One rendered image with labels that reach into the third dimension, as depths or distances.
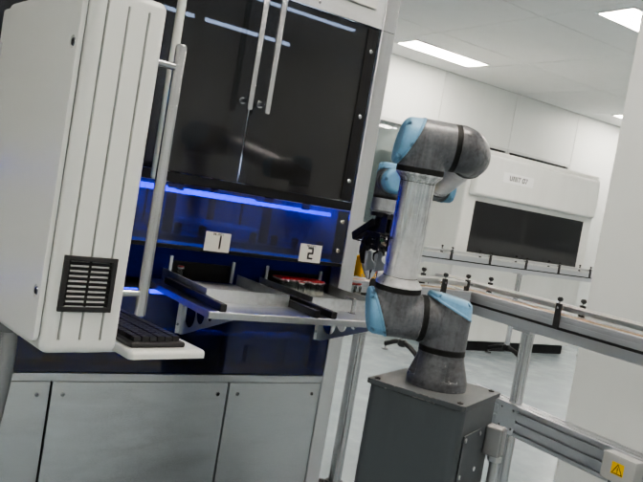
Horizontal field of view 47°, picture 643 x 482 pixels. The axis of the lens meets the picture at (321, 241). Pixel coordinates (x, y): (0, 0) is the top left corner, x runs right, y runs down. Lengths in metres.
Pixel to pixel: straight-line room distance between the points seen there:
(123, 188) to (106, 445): 0.97
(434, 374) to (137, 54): 1.00
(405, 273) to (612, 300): 1.77
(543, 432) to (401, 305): 1.24
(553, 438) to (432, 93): 6.34
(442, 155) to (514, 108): 7.95
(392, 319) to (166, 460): 0.95
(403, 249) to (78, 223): 0.74
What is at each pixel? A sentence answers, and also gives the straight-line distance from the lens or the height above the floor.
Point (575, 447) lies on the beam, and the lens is 2.81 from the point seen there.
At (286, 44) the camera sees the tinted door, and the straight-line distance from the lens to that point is 2.38.
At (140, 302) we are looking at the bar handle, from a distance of 1.66.
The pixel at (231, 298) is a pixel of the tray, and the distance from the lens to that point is 2.03.
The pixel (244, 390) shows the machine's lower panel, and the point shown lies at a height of 0.55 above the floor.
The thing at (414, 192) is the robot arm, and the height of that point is 1.25.
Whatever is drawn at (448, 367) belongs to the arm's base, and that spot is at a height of 0.85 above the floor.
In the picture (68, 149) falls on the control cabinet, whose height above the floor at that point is 1.21.
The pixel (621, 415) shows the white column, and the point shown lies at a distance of 3.41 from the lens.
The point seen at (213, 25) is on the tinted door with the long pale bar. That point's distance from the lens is 2.27.
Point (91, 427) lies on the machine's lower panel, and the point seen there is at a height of 0.44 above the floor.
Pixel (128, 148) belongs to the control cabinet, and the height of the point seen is 1.24.
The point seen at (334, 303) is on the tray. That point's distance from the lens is 2.21.
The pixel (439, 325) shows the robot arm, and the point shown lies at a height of 0.95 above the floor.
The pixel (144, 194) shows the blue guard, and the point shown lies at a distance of 2.17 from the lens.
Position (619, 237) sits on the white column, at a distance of 3.43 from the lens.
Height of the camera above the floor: 1.19
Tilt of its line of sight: 3 degrees down
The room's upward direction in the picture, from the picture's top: 10 degrees clockwise
